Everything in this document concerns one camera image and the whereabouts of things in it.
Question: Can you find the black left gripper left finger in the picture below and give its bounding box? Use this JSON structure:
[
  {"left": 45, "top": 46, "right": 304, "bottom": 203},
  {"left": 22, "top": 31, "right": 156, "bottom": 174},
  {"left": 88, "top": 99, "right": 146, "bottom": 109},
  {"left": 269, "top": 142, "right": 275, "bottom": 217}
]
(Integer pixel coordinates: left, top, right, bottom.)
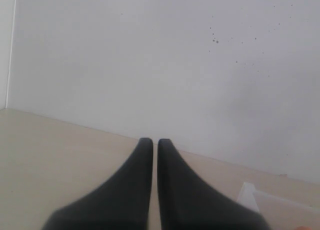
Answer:
[{"left": 43, "top": 138, "right": 153, "bottom": 230}]

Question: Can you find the brown egg left upper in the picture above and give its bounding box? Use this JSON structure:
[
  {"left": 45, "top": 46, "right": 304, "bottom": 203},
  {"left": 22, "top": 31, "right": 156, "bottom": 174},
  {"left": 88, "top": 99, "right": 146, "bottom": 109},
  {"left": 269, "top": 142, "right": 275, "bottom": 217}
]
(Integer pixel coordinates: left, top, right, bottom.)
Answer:
[{"left": 294, "top": 226, "right": 312, "bottom": 230}]

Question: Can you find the clear plastic container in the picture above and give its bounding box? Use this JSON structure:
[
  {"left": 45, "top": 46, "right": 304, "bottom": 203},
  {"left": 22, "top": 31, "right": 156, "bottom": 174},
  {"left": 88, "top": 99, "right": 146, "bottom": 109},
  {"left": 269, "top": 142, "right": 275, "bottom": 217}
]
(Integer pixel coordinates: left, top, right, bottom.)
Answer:
[{"left": 237, "top": 182, "right": 320, "bottom": 230}]

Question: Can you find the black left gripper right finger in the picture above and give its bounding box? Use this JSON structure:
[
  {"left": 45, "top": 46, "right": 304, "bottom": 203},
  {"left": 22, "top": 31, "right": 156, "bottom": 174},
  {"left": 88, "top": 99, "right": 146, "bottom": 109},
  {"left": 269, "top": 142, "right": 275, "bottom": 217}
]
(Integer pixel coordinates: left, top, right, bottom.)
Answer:
[{"left": 157, "top": 138, "right": 270, "bottom": 230}]

